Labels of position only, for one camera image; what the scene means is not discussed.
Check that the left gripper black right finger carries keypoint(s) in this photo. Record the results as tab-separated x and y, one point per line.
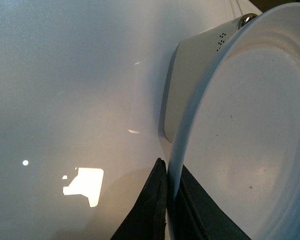
194	215

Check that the white round plate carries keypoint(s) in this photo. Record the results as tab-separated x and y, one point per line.
239	135

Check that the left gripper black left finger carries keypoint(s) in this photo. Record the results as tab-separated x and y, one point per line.
147	218

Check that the cream and chrome toaster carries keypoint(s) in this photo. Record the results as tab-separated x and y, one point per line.
189	60

